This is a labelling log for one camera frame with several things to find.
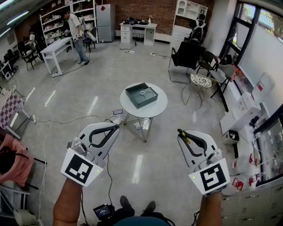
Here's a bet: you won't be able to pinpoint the round white side table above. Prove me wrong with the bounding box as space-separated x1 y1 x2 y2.
120 82 168 143

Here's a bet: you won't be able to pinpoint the person's left forearm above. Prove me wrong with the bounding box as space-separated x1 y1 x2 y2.
52 177 86 226

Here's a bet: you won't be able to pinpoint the white floor cable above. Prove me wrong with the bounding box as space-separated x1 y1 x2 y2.
35 114 103 124

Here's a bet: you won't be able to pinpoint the small white carton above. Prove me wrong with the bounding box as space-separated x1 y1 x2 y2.
237 91 255 113

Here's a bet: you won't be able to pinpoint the small white bin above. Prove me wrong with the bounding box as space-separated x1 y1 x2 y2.
222 129 239 146

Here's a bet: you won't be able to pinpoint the white boxy appliance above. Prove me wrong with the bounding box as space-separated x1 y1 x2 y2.
220 105 261 134

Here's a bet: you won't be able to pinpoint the gold wire chair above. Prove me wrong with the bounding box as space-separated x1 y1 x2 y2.
181 73 222 109

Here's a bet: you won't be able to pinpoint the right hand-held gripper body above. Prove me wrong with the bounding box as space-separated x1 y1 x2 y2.
188 149 230 196

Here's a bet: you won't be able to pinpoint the small black screen device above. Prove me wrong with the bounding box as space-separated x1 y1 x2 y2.
92 204 112 220

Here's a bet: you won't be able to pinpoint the person's legs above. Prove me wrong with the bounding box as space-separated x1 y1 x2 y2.
110 207 171 222

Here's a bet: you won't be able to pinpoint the white plastic container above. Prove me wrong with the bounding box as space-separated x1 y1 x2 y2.
13 208 37 226

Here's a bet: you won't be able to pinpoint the white workbench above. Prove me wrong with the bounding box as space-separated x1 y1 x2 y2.
40 37 75 75

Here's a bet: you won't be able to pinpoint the person's left shoe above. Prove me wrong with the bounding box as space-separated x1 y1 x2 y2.
120 195 135 216

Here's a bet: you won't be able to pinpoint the person's torso teal shirt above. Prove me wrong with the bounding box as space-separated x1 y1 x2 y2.
112 216 171 226

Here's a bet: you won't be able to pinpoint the white desk with drawers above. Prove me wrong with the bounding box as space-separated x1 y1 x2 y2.
119 21 158 46

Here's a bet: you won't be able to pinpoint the grey refrigerator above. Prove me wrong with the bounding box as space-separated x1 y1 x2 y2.
96 4 116 42

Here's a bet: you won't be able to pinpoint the grey metal locker cabinet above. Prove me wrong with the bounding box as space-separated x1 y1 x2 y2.
221 183 283 226

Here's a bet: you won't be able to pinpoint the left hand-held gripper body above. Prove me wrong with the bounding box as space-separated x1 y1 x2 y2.
61 137 107 188

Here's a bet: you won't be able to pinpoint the purple white checkered cloth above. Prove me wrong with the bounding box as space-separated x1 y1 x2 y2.
0 89 25 131

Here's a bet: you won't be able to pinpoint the dark green tray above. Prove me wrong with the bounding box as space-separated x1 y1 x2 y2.
125 82 159 109

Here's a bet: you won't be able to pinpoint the white shelving unit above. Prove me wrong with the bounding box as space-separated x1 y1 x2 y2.
39 0 98 45

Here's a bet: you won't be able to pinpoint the yellow black pen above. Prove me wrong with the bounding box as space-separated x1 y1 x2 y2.
177 128 191 144

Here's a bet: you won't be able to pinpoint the white hutch cabinet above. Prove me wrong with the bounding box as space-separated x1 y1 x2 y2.
171 0 208 50

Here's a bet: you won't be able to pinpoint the pink cloth bag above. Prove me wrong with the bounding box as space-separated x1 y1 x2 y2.
0 133 34 187

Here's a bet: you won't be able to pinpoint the person's right forearm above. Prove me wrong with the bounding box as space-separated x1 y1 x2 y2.
195 191 223 226

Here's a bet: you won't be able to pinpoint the black office chair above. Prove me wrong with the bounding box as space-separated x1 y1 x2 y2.
168 41 206 84

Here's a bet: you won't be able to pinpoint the person's right shoe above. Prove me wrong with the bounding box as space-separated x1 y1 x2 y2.
141 200 157 217

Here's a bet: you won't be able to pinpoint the glass tank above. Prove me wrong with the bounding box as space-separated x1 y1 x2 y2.
252 103 283 187

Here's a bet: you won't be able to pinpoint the black chair grey seat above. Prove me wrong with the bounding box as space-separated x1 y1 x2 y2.
196 50 237 112

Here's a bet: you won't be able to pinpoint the person's shoe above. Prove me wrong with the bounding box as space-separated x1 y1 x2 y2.
120 195 135 216
141 200 157 217

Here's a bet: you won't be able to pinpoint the black framed window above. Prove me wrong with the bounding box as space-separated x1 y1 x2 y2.
221 1 283 73

